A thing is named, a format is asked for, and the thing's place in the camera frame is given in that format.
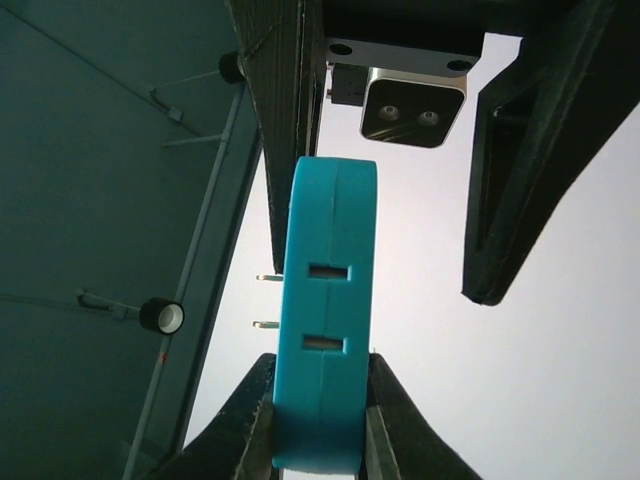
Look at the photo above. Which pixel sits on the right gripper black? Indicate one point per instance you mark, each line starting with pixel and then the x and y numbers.
pixel 456 27

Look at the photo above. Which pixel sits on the black ceiling spotlight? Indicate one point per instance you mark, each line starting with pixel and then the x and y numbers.
pixel 162 316
pixel 230 68

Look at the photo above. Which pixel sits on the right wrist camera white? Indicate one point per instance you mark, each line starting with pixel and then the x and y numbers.
pixel 407 95

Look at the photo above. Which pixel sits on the blue round adapter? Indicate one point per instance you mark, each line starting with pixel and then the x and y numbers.
pixel 321 369

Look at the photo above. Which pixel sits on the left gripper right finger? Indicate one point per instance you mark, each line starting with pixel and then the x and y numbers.
pixel 398 441

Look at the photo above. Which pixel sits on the black ceiling spotlight far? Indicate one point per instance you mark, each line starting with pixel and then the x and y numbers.
pixel 230 68

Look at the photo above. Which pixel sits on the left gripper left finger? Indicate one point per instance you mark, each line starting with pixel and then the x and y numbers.
pixel 238 442

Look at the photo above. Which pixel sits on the black ceiling spotlight near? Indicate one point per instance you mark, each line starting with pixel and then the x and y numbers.
pixel 162 316

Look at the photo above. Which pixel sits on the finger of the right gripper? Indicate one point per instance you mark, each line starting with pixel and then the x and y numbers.
pixel 282 53
pixel 538 125

